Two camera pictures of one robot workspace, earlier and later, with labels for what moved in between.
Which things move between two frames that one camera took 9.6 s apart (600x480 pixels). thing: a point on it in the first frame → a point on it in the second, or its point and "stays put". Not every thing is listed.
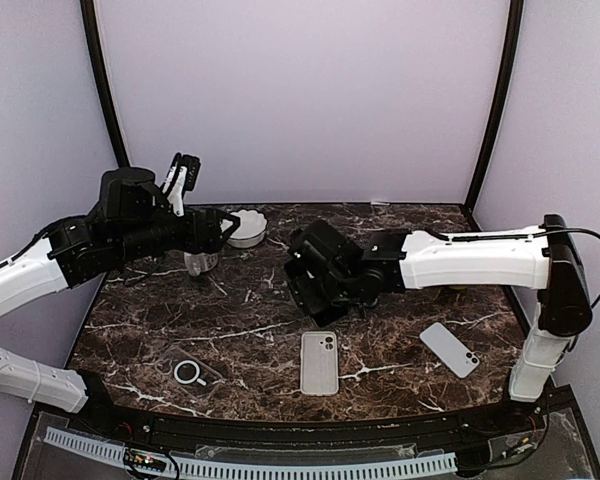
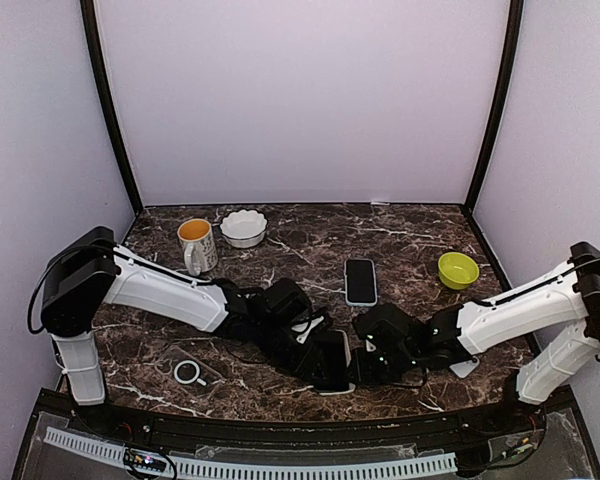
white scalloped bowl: (250, 231) stays put
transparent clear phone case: (190, 372) stays put
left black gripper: (211, 241) → (299, 365)
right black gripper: (305, 298) → (361, 373)
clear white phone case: (319, 363) → (351, 385)
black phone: (331, 315) → (329, 360)
